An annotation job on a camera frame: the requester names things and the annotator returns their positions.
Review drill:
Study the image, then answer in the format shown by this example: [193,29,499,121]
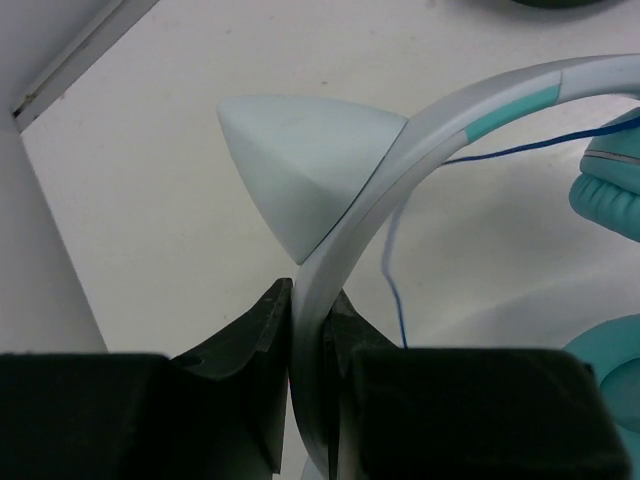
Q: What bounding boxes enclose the black headphones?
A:
[513,0,610,10]

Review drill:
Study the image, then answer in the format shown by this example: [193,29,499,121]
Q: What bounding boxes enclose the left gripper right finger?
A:
[323,294,630,479]

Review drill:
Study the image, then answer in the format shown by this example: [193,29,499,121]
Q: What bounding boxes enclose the aluminium table frame rail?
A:
[11,0,156,132]

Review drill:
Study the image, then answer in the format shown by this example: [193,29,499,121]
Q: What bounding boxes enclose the blue headphone cable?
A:
[380,119,640,350]

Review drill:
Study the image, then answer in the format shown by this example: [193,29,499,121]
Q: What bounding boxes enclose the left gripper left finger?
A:
[1,278,292,479]

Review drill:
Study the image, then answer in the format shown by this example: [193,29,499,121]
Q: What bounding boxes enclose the teal cat-ear headphones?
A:
[217,54,639,475]

